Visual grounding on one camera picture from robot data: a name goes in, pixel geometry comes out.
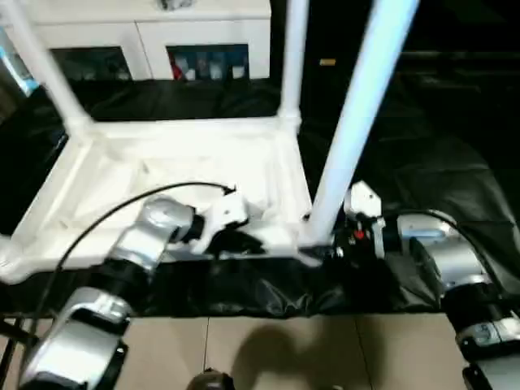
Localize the white plastic table top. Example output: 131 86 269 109
0 113 327 288

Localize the black folding table frame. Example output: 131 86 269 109
0 316 38 355

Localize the white cabinet with glass doors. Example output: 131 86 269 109
24 0 272 83

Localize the dark brown rounded object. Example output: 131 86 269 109
189 369 236 390

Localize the black mat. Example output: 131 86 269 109
0 76 520 319

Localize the white plastic table leg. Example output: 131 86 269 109
310 0 422 249
279 0 310 124
0 233 26 286
0 0 98 140

